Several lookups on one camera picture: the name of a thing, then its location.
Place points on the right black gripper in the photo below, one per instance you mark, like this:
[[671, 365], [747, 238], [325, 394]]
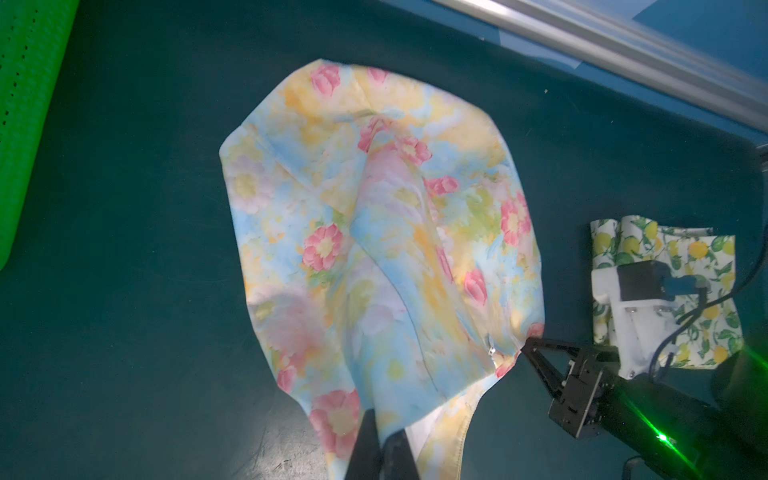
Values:
[[578, 391]]

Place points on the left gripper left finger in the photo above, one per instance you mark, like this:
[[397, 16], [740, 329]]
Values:
[[366, 458]]

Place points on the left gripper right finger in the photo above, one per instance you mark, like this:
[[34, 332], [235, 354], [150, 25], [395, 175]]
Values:
[[397, 458]]

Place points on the lemon print skirt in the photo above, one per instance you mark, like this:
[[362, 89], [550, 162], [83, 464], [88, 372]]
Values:
[[717, 333]]

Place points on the pink floral skirt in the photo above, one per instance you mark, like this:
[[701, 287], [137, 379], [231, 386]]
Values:
[[388, 256]]

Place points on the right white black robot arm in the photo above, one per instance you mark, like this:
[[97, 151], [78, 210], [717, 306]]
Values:
[[675, 435]]

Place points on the green plastic basket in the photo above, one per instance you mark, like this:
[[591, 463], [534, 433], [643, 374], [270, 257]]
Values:
[[34, 37]]

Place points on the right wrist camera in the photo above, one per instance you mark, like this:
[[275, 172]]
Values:
[[644, 323]]

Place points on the rear aluminium frame rail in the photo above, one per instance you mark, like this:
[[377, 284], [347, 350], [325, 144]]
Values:
[[630, 51]]

